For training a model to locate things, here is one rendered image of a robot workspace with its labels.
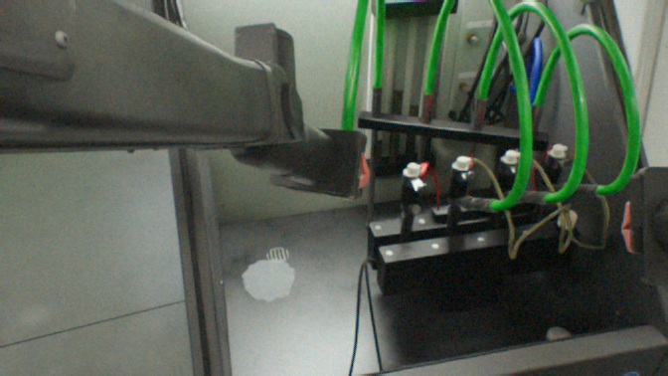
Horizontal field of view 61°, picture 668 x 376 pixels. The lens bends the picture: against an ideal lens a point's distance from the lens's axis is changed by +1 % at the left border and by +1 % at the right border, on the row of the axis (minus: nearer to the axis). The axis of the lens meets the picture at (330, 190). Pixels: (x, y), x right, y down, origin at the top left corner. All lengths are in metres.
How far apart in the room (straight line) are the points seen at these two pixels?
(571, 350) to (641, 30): 0.48
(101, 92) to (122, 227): 2.43
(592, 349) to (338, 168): 0.49
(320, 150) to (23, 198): 2.51
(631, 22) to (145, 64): 0.86
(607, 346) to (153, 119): 0.78
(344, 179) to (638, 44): 0.57
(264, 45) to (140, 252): 2.01
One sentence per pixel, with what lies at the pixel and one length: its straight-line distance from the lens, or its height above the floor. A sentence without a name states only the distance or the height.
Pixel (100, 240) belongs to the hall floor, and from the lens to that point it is 2.57.
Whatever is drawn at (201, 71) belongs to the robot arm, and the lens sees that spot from 0.28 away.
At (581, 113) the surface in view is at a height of 1.26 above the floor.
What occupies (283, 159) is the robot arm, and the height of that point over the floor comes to 1.33.
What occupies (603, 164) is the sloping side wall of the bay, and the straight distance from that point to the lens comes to 0.99.
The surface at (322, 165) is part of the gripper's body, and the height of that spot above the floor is 1.29.
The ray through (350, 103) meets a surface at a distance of 0.60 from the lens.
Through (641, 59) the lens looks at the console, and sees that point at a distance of 0.99.
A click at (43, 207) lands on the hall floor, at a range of 2.87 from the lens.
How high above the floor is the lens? 1.60
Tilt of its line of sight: 37 degrees down
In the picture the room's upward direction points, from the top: straight up
